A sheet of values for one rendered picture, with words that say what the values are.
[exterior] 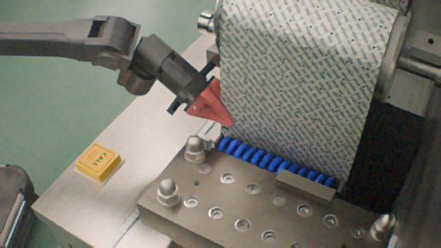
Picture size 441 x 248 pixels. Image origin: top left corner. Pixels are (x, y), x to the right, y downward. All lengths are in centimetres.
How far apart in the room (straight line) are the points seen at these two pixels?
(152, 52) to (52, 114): 180
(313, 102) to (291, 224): 18
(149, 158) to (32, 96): 180
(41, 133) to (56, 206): 154
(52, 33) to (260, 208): 45
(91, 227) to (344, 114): 50
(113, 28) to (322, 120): 36
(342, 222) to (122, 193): 43
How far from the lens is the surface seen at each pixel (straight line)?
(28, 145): 240
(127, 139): 99
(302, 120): 69
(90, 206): 89
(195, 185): 72
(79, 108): 250
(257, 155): 75
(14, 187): 190
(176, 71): 74
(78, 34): 76
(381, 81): 61
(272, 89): 68
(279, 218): 69
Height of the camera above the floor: 160
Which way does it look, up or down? 45 degrees down
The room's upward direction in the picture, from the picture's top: straight up
